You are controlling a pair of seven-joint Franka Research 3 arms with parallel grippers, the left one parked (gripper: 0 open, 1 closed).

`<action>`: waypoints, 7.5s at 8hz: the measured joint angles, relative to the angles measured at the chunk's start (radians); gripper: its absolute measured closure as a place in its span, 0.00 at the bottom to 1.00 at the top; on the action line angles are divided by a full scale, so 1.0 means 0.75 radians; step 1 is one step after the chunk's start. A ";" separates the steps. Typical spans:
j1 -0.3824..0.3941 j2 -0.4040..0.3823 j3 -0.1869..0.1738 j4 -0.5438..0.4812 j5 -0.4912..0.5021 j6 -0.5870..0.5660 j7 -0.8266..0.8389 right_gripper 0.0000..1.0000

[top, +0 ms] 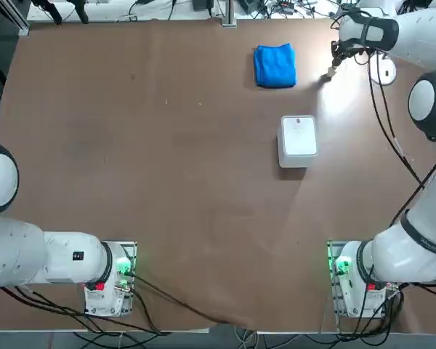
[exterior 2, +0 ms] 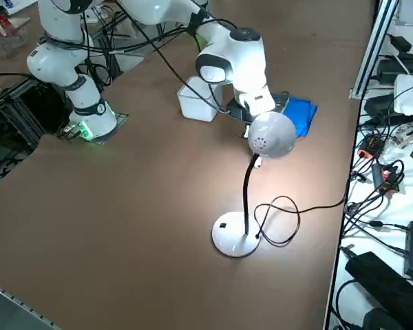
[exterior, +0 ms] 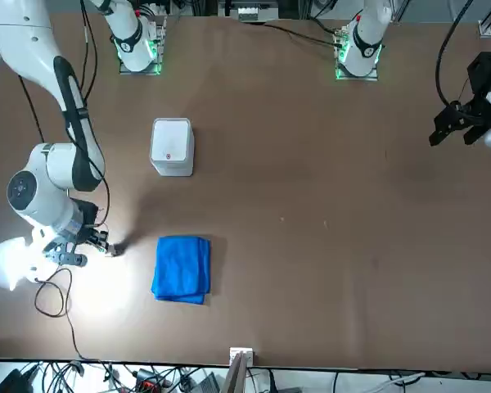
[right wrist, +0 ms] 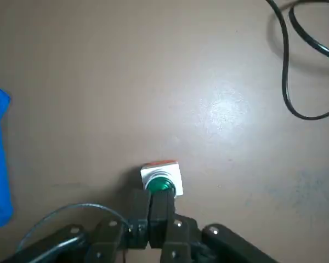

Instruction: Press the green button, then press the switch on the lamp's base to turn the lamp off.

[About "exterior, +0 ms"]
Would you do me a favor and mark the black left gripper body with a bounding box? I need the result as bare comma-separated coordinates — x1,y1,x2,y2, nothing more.
467,51,491,109

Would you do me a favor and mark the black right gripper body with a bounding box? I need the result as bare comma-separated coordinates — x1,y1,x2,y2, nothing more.
70,199,101,237

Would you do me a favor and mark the white desk lamp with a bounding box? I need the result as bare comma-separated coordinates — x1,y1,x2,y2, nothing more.
0,233,62,292

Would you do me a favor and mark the blue folded cloth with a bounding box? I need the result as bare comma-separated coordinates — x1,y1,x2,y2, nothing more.
150,235,212,305

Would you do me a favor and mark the white cube appliance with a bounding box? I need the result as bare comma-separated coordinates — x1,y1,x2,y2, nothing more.
148,117,196,178

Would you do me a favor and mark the black power adapter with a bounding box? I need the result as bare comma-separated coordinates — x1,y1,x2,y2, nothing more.
0,367,29,393

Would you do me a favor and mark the grey power supply unit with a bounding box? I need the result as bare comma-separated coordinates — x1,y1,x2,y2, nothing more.
236,4,280,22

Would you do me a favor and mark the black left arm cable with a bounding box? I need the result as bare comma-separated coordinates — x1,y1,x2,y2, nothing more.
435,0,475,106

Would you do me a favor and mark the aluminium corner bracket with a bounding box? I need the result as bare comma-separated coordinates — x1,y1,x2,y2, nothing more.
477,7,491,38

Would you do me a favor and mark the black lamp cable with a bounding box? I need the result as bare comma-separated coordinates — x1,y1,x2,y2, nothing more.
34,268,88,362

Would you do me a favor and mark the black base power cable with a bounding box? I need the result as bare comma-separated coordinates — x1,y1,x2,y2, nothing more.
245,19,341,47

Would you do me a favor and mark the white table edge bracket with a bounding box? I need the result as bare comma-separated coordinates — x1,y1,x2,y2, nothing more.
228,346,255,365

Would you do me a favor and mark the aluminium post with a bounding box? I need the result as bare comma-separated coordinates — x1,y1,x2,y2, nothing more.
222,352,249,393

